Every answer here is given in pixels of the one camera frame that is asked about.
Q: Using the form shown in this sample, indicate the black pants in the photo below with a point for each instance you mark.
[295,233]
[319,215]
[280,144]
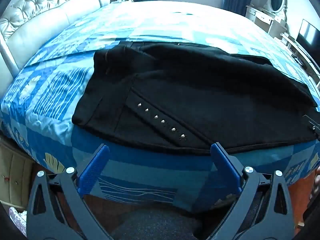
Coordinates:
[185,97]

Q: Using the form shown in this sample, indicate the white oval vanity mirror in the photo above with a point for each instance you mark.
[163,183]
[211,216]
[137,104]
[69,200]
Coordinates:
[275,6]

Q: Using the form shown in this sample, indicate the white tv shelf unit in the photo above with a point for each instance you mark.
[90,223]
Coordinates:
[309,64]

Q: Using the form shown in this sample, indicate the black flat television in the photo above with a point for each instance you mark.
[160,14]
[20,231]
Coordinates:
[309,38]

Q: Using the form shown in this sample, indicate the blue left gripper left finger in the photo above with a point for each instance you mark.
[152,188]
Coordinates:
[89,174]

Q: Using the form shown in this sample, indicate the blue patterned bedspread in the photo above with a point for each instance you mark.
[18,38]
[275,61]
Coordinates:
[37,109]

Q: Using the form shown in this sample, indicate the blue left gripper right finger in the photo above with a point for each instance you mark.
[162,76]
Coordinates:
[226,168]

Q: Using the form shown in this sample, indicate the white dressing table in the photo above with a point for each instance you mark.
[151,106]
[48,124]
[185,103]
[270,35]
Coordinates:
[271,24]

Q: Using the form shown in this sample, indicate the beige bedside cabinet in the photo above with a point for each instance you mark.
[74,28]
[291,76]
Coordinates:
[15,175]

